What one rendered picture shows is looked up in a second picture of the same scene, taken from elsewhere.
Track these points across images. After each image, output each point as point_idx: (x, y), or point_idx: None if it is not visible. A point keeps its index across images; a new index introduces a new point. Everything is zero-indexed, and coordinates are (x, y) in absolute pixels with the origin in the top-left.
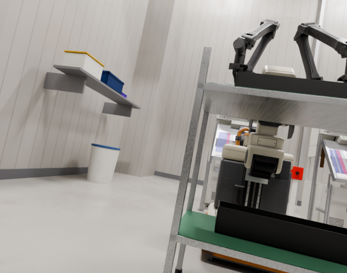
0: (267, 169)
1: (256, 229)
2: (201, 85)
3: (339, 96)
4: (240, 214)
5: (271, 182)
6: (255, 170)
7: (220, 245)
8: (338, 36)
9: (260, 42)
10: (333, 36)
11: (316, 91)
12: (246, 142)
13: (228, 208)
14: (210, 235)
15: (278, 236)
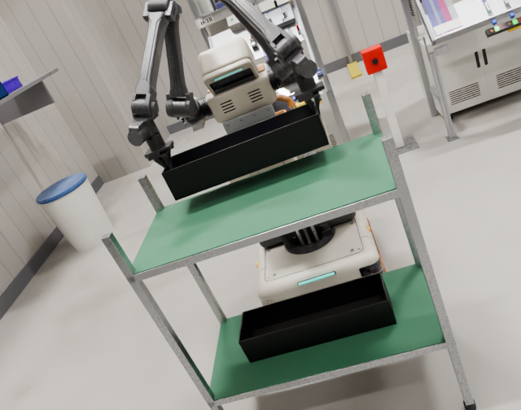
0: None
1: (285, 342)
2: (133, 279)
3: (299, 141)
4: (263, 338)
5: None
6: None
7: (254, 390)
8: (263, 21)
9: (166, 38)
10: (256, 23)
11: (271, 150)
12: None
13: (248, 339)
14: (246, 373)
15: (308, 338)
